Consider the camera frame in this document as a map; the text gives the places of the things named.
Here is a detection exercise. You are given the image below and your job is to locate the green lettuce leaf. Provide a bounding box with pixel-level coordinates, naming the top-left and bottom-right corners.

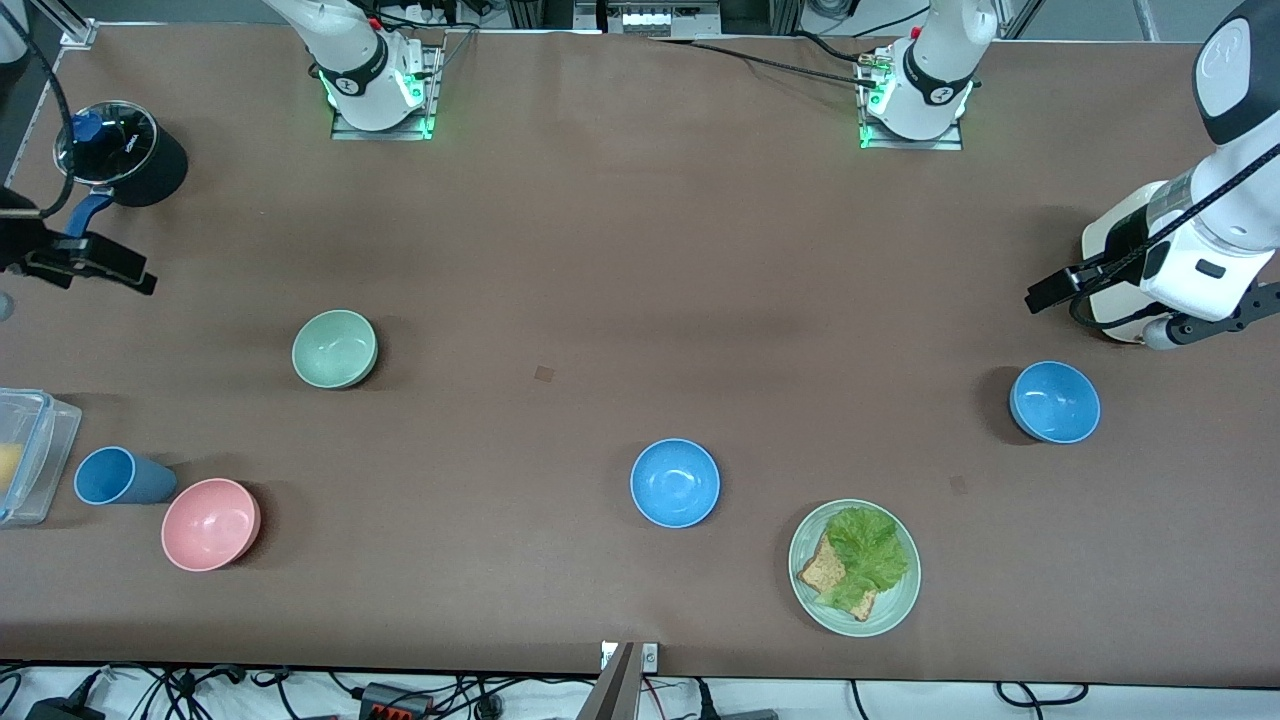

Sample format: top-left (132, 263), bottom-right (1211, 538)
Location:
top-left (820, 506), bottom-right (911, 611)

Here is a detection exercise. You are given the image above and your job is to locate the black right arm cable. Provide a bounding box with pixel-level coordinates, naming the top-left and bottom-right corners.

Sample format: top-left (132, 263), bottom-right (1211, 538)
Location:
top-left (0, 0), bottom-right (77, 219)

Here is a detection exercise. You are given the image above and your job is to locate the black cable loop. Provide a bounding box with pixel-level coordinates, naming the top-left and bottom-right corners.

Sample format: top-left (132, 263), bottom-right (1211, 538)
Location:
top-left (995, 681), bottom-right (1089, 708)

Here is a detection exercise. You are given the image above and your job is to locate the brown toast slice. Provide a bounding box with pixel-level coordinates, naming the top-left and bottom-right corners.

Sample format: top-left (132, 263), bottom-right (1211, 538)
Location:
top-left (797, 535), bottom-right (879, 623)

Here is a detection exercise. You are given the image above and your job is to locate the clear plastic container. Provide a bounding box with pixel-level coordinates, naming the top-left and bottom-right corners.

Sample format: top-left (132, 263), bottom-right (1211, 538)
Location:
top-left (0, 388), bottom-right (83, 528)

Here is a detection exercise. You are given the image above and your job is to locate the thin black cable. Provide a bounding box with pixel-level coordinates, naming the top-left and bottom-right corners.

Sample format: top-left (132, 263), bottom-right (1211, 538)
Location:
top-left (790, 28), bottom-right (906, 66)

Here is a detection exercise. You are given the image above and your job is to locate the black power adapter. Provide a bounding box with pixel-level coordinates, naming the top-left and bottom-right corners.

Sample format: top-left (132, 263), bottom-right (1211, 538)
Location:
top-left (25, 697), bottom-right (106, 720)

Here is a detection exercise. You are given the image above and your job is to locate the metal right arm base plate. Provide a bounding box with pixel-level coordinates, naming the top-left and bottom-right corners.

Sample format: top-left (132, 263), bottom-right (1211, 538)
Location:
top-left (330, 45), bottom-right (443, 141)

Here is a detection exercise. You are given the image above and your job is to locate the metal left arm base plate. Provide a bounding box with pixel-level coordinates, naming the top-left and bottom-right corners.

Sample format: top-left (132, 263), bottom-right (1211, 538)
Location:
top-left (858, 50), bottom-right (964, 151)

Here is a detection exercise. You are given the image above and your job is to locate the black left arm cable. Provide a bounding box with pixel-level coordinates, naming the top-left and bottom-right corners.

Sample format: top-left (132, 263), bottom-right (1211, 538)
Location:
top-left (1068, 145), bottom-right (1280, 333)

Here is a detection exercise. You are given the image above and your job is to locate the white toaster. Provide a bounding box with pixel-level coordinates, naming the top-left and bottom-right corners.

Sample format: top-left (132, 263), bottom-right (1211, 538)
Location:
top-left (1082, 180), bottom-right (1201, 344)

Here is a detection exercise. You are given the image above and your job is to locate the dark camera pole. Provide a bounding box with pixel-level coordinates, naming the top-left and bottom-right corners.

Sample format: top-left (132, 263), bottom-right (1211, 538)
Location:
top-left (577, 643), bottom-right (638, 720)

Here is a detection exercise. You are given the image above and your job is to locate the black pot blue handle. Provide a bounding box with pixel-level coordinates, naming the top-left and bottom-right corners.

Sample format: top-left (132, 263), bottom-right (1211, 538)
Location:
top-left (55, 100), bottom-right (189, 241)

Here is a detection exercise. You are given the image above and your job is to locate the thick black cable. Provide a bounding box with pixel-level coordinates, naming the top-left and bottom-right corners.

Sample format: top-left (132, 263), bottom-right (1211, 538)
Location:
top-left (648, 36), bottom-right (881, 91)

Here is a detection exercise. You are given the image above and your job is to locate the silver power strip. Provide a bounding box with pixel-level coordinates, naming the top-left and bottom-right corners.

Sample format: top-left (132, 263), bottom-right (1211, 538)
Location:
top-left (605, 0), bottom-right (723, 37)

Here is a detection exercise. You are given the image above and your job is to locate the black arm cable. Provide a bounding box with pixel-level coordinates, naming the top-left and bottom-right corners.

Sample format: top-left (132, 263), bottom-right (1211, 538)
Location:
top-left (0, 0), bottom-right (77, 219)
top-left (1068, 145), bottom-right (1280, 333)

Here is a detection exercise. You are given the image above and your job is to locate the blue cup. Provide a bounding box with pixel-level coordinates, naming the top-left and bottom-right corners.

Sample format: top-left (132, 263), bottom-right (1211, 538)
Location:
top-left (74, 446), bottom-right (179, 506)

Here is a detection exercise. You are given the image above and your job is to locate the green bowl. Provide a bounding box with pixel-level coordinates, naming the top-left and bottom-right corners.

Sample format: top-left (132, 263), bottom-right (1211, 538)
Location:
top-left (292, 309), bottom-right (379, 390)

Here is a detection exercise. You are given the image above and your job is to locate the pink bowl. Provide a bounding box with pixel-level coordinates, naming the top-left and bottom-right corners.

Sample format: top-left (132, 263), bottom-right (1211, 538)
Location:
top-left (161, 478), bottom-right (262, 573)

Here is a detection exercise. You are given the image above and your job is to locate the black red power strip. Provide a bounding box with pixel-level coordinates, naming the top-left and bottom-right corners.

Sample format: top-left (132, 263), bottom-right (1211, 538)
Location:
top-left (360, 682), bottom-right (433, 720)

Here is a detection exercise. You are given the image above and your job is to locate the green plate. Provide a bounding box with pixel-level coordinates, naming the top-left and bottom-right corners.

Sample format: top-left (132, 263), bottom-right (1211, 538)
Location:
top-left (788, 498), bottom-right (922, 638)

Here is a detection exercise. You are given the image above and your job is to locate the glass lid blue knob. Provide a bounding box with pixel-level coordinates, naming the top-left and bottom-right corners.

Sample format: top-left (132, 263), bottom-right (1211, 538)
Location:
top-left (53, 100), bottom-right (159, 189)

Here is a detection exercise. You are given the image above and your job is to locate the blue bowl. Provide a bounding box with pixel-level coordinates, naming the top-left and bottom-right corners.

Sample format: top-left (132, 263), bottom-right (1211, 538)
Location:
top-left (1009, 361), bottom-right (1102, 444)
top-left (630, 438), bottom-right (721, 529)

